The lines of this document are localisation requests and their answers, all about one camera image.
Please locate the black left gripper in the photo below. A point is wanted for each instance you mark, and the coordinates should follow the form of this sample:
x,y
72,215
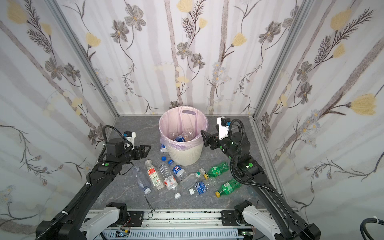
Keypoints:
x,y
137,152

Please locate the Pocari Sweat bottle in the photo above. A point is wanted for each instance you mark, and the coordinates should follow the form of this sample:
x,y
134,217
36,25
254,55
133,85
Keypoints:
x,y
186,136

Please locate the blue label bottle white cap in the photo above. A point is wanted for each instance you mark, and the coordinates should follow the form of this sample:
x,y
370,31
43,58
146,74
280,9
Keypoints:
x,y
204,186

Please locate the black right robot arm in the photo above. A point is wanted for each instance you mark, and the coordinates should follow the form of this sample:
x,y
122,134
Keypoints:
x,y
283,223

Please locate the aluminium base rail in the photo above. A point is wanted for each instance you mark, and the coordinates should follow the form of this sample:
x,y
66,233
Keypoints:
x,y
121,224

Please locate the small clear bottle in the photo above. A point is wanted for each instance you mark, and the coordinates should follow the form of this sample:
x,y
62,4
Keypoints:
x,y
142,181

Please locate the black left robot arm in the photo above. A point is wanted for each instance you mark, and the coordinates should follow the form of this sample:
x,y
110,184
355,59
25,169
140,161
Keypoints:
x,y
117,151

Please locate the green soda bottle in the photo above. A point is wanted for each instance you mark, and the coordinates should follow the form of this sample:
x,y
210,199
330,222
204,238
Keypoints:
x,y
217,170
228,188

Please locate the clear bottle green cap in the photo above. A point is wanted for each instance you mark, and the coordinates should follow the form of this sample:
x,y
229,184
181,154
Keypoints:
x,y
193,178

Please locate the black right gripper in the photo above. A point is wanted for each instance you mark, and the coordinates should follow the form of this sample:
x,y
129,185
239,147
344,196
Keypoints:
x,y
212,142

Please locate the metal forceps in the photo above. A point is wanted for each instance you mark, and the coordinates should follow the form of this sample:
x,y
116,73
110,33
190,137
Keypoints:
x,y
152,210

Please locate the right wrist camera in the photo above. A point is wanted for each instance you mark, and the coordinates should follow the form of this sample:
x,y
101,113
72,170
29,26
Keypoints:
x,y
223,127

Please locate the Pepsi label bottle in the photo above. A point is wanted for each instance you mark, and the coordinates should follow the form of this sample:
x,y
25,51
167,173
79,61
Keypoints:
x,y
177,170

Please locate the pink bin liner bag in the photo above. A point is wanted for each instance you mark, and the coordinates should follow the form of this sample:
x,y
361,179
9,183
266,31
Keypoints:
x,y
178,120

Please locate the clear ribbed water bottle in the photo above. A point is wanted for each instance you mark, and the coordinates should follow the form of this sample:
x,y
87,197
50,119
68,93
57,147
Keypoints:
x,y
169,180

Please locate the red white label bottle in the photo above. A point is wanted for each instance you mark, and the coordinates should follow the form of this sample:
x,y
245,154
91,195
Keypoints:
x,y
155,177

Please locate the cream plastic waste bin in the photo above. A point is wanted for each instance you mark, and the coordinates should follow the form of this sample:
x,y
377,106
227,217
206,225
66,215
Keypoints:
x,y
188,157

